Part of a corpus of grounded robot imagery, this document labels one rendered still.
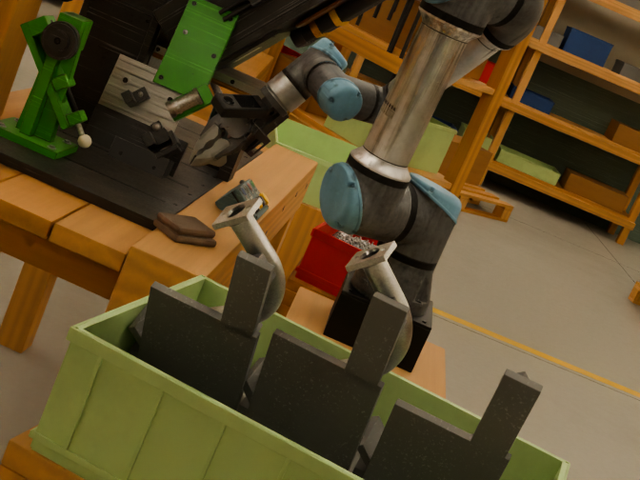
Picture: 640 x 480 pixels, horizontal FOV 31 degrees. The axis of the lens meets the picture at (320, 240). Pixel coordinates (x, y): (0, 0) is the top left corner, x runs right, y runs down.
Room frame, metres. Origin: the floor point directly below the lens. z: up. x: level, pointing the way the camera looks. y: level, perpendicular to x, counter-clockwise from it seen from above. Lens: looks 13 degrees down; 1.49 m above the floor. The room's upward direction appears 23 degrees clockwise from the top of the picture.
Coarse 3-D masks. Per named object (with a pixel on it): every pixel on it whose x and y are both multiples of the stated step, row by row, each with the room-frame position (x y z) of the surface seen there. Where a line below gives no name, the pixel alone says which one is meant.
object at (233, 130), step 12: (276, 108) 2.26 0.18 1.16; (228, 120) 2.27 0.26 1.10; (240, 120) 2.26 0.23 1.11; (252, 120) 2.26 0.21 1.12; (264, 120) 2.29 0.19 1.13; (276, 120) 2.31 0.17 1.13; (228, 132) 2.25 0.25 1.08; (240, 132) 2.25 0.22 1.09; (252, 132) 2.25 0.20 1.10; (264, 132) 2.31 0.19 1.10; (252, 144) 2.30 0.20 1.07; (264, 144) 2.30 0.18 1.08
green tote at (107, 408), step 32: (192, 288) 1.67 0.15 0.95; (224, 288) 1.71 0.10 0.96; (96, 320) 1.37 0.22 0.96; (128, 320) 1.46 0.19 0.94; (288, 320) 1.68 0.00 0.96; (96, 352) 1.31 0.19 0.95; (128, 352) 1.51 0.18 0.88; (256, 352) 1.69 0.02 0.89; (64, 384) 1.32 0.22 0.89; (96, 384) 1.31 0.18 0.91; (128, 384) 1.30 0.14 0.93; (160, 384) 1.29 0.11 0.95; (64, 416) 1.32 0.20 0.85; (96, 416) 1.31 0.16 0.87; (128, 416) 1.30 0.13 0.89; (160, 416) 1.29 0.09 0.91; (192, 416) 1.28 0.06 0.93; (224, 416) 1.27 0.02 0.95; (384, 416) 1.64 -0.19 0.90; (448, 416) 1.62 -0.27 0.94; (32, 448) 1.32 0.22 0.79; (64, 448) 1.31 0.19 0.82; (96, 448) 1.30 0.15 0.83; (128, 448) 1.30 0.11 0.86; (160, 448) 1.29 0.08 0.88; (192, 448) 1.28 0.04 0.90; (224, 448) 1.27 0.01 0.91; (256, 448) 1.27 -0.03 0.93; (288, 448) 1.26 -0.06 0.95; (512, 448) 1.60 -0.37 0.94
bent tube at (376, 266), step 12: (360, 252) 1.37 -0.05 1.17; (372, 252) 1.37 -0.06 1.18; (384, 252) 1.34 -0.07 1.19; (348, 264) 1.35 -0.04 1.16; (360, 264) 1.34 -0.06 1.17; (372, 264) 1.34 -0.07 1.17; (384, 264) 1.35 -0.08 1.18; (372, 276) 1.35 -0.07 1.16; (384, 276) 1.35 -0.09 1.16; (372, 288) 1.36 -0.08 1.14; (384, 288) 1.35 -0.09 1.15; (396, 288) 1.35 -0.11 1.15; (408, 324) 1.36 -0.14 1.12; (408, 336) 1.36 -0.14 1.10; (396, 348) 1.36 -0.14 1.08; (408, 348) 1.37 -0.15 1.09; (396, 360) 1.37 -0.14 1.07; (384, 372) 1.38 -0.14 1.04
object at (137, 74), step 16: (128, 64) 2.56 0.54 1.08; (144, 64) 2.56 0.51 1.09; (112, 80) 2.55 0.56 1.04; (128, 80) 2.54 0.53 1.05; (144, 80) 2.55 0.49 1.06; (112, 96) 2.54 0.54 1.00; (160, 96) 2.54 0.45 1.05; (176, 96) 2.55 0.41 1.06; (128, 112) 2.53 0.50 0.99; (144, 112) 2.53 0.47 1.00; (160, 112) 2.54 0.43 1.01
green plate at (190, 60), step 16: (192, 0) 2.58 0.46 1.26; (192, 16) 2.57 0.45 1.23; (208, 16) 2.58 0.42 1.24; (224, 16) 2.58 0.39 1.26; (176, 32) 2.56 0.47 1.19; (192, 32) 2.56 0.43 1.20; (208, 32) 2.57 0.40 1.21; (224, 32) 2.57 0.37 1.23; (176, 48) 2.55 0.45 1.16; (192, 48) 2.56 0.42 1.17; (208, 48) 2.56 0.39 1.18; (224, 48) 2.56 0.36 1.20; (160, 64) 2.54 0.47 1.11; (176, 64) 2.54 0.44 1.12; (192, 64) 2.55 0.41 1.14; (208, 64) 2.55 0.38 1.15; (160, 80) 2.53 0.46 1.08; (176, 80) 2.54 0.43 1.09; (192, 80) 2.54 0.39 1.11; (208, 80) 2.54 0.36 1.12
